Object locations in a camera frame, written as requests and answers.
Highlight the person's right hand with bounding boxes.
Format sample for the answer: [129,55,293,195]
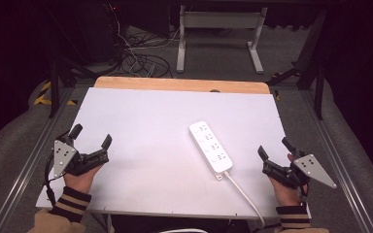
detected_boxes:
[267,176,309,208]

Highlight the black metal stand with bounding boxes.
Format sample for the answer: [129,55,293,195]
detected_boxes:
[266,9,328,121]
[48,57,90,119]

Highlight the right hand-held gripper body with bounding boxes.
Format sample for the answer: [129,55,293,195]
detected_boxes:
[261,150,338,190]

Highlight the wooden table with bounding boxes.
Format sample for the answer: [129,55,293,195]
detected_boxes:
[93,76,271,96]

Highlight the white metal desk frame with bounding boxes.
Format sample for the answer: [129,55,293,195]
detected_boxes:
[176,4,269,76]

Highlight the person's left hand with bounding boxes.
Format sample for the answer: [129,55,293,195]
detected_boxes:
[63,163,105,195]

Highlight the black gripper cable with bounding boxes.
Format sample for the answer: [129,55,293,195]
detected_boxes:
[43,150,58,207]

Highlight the tangle of floor cables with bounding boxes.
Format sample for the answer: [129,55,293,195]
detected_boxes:
[119,28,175,79]

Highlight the yellow black hazard tape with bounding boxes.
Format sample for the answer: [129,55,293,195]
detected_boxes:
[33,81,79,107]

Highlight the white power strip cable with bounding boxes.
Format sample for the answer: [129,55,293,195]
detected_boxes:
[222,171,266,229]

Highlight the white power strip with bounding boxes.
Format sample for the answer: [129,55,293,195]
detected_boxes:
[188,120,234,182]

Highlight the white board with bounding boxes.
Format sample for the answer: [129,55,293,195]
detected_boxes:
[35,86,291,221]

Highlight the dark computer case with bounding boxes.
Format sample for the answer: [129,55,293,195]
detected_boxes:
[85,2,128,64]

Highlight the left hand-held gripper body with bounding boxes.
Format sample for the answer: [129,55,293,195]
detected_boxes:
[52,135,110,179]

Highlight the aluminium rail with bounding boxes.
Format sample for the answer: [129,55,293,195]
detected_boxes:
[298,86,373,233]
[0,86,76,233]

